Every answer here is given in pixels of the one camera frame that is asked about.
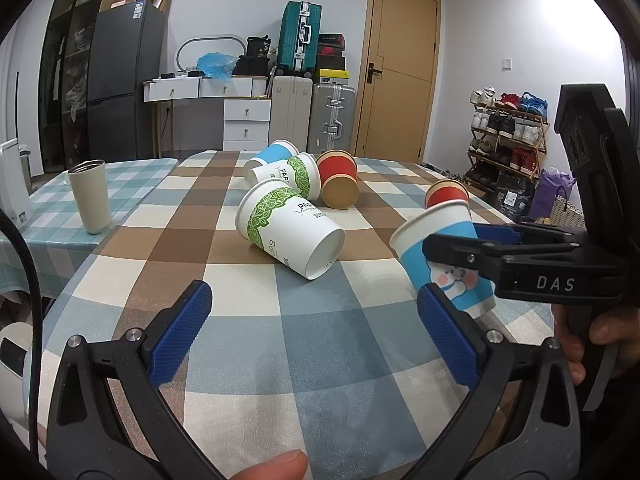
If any near green white paper cup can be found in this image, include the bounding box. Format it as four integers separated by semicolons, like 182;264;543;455
235;178;346;281

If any wooden door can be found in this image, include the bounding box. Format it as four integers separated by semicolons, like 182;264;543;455
352;0;442;162

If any person's right hand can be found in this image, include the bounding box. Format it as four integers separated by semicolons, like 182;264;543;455
551;302;640;386

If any near red paper cup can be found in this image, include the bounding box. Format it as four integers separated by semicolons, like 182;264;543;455
424;179;470;209

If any white air purifier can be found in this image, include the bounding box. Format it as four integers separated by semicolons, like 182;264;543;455
0;139;32;230

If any person's left hand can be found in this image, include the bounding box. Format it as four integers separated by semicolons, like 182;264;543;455
232;450;308;480

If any stack of shoe boxes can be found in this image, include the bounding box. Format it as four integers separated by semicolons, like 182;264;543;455
314;32;349;86

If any black cable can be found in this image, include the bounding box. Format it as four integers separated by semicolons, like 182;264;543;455
0;206;46;456

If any checked tablecloth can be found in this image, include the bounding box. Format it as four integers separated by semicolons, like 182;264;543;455
28;151;465;479

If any far red paper cup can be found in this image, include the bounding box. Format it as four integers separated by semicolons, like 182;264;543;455
317;150;359;209

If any white drawer desk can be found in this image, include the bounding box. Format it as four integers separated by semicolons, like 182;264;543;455
143;75;271;156

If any red paper cup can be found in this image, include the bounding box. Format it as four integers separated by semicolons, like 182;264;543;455
317;150;359;209
424;179;470;209

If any blue plastic bag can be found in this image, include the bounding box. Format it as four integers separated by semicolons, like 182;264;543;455
196;52;238;81

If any wooden shoe rack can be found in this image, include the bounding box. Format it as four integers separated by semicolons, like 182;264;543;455
464;87;549;196

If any far blue paper cup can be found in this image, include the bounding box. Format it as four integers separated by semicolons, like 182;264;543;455
243;140;299;171

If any purple bag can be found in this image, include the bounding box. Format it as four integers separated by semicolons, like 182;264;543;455
528;168;575;220

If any woven basket bag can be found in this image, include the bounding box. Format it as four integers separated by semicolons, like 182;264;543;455
549;195;586;229

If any black bag on desk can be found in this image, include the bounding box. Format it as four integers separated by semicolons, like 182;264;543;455
232;35;271;77

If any dark glass cabinet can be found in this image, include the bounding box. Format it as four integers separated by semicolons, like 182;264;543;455
38;0;118;174

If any beige steel tumbler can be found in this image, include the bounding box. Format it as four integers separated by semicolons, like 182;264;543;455
67;159;112;234

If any far green white paper cup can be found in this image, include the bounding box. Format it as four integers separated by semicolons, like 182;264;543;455
245;153;321;200

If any blue bunny paper cup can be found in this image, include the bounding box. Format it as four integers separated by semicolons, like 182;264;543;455
390;198;496;318

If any teal suitcase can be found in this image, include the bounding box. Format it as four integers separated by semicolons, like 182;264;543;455
276;1;322;78

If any green white paper cup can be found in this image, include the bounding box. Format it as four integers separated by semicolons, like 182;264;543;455
235;178;346;281
245;153;321;200

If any silver aluminium suitcase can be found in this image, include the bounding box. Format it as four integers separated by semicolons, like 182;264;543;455
307;84;357;154

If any beige suitcase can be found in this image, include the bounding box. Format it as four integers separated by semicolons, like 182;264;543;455
269;76;314;152

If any black refrigerator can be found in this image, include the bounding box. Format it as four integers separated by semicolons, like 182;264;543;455
87;0;166;162

